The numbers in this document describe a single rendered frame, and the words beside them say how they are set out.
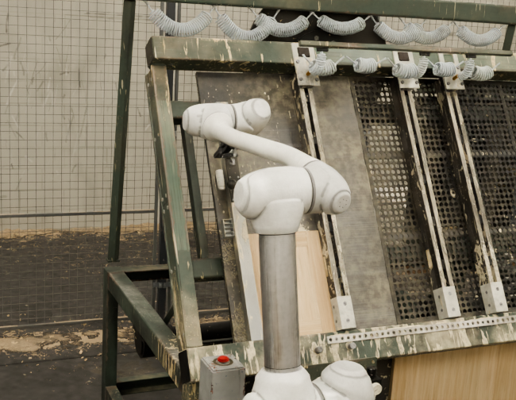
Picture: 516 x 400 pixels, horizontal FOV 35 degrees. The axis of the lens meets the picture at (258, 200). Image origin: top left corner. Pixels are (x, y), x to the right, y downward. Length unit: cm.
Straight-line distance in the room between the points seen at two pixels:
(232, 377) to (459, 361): 138
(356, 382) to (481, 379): 165
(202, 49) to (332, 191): 123
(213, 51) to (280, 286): 134
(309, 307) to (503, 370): 117
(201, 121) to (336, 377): 91
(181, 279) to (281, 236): 84
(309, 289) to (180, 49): 106
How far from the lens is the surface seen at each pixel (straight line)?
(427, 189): 350
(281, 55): 336
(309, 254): 318
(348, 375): 230
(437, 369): 372
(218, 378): 268
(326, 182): 220
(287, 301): 219
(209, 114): 260
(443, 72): 360
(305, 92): 340
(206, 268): 306
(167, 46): 320
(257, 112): 264
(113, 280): 396
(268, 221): 214
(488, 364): 388
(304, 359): 305
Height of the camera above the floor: 204
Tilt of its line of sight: 12 degrees down
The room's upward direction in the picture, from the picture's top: 3 degrees clockwise
